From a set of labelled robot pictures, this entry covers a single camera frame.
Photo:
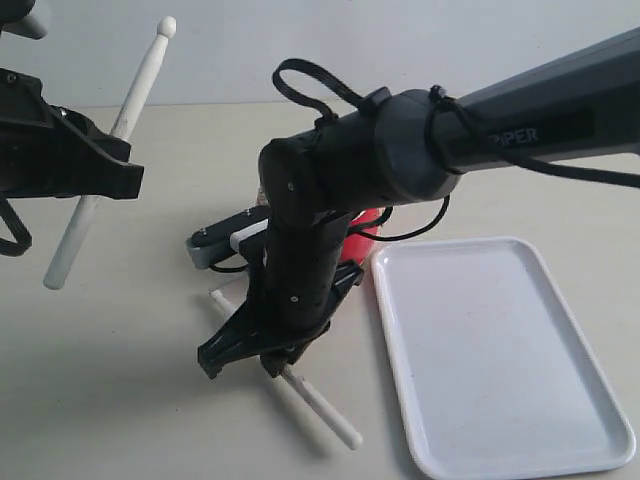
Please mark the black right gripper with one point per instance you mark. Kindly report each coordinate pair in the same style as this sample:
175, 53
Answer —
298, 289

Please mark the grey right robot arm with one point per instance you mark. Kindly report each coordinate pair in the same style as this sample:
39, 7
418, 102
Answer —
383, 150

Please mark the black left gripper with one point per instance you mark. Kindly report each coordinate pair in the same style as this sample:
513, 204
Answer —
49, 151

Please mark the white plastic tray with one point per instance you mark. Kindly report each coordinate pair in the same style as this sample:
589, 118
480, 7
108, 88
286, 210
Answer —
493, 375

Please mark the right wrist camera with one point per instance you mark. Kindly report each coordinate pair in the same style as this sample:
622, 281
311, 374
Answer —
211, 244

